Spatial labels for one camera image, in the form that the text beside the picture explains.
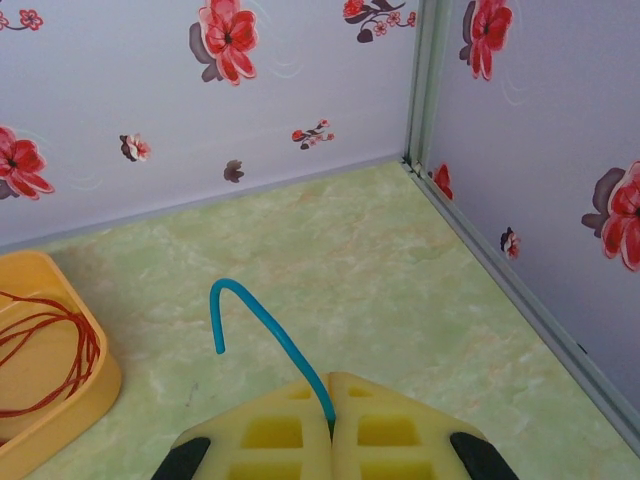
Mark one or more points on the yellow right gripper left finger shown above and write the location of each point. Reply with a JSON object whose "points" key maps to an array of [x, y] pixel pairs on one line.
{"points": [[280, 435]]}

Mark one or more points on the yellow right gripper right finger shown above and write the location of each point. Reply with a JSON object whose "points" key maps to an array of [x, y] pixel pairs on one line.
{"points": [[380, 435]]}

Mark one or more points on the orange plastic bin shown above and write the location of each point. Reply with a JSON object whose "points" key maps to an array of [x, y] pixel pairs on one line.
{"points": [[100, 390]]}

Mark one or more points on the aluminium frame floor rail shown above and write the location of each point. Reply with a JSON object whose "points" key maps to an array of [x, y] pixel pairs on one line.
{"points": [[500, 265], [200, 202]]}

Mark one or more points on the aluminium frame post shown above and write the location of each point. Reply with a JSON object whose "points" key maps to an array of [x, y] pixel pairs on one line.
{"points": [[425, 75]]}

